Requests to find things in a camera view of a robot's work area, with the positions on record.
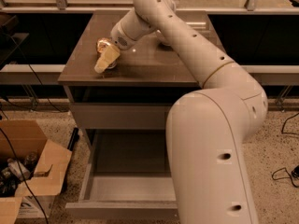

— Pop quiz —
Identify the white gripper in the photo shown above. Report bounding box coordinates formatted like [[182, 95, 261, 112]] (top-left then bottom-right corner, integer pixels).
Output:
[[94, 22, 135, 74]]

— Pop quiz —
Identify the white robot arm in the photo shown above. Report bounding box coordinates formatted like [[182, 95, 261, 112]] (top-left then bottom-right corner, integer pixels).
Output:
[[94, 0, 268, 224]]

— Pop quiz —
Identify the black cable right floor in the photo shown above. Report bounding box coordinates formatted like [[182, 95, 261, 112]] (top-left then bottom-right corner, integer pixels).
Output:
[[271, 112, 299, 189]]

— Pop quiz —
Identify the black cable left floor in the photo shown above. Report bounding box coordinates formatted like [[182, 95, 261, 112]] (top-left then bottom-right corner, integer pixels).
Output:
[[0, 31, 68, 224]]

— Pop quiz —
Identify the grey drawer cabinet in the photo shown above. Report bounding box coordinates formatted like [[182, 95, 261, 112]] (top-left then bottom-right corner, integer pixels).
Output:
[[57, 10, 228, 221]]

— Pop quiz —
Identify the black bar on floor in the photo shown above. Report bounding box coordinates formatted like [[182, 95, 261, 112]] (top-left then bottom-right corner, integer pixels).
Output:
[[67, 128, 79, 151]]

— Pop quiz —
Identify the metal window railing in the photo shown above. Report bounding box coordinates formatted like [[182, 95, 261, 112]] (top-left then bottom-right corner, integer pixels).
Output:
[[0, 0, 299, 15]]

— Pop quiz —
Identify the orange soda can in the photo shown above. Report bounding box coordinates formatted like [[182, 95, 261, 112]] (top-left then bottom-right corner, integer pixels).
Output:
[[96, 38, 115, 58]]

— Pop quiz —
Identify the open middle drawer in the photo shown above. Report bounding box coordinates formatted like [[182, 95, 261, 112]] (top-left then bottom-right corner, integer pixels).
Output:
[[66, 131, 178, 220]]

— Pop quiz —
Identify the black cable floor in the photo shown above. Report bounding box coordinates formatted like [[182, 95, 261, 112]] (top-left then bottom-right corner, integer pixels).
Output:
[[0, 31, 68, 224], [271, 112, 299, 189]]

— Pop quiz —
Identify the white ceramic bowl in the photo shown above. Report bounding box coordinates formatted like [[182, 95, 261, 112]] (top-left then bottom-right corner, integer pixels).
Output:
[[155, 30, 170, 47]]

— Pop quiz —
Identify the open cardboard box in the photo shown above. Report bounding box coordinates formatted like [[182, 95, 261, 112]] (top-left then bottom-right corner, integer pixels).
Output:
[[0, 120, 72, 224]]

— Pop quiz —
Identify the closed upper drawer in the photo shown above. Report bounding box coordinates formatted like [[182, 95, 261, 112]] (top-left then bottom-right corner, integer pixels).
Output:
[[70, 103, 170, 130]]

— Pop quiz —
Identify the clutter inside cardboard box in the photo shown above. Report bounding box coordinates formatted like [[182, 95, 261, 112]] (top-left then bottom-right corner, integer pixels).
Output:
[[0, 152, 38, 197]]

